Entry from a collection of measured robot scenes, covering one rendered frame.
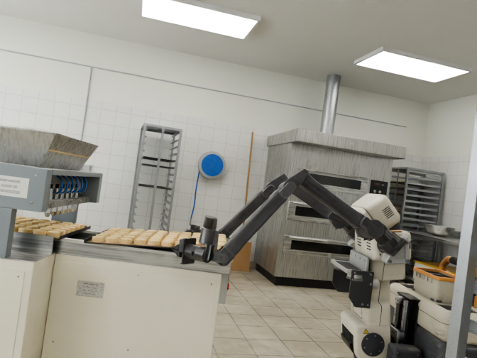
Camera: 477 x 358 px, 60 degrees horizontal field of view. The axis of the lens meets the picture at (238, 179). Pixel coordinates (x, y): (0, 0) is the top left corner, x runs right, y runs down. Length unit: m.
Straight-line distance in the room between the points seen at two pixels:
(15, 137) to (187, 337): 1.05
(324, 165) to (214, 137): 1.69
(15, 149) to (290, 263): 4.18
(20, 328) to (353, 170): 4.68
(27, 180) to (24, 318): 0.50
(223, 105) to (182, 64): 0.83
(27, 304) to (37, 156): 0.56
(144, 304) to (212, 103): 4.63
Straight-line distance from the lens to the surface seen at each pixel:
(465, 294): 1.12
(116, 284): 1.81
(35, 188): 1.66
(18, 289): 1.73
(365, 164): 5.79
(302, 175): 1.66
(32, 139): 1.78
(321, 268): 5.63
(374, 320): 2.00
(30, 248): 1.85
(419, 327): 2.14
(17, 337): 1.78
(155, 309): 1.81
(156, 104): 6.03
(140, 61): 6.15
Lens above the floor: 1.21
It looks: 1 degrees up
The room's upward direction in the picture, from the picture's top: 8 degrees clockwise
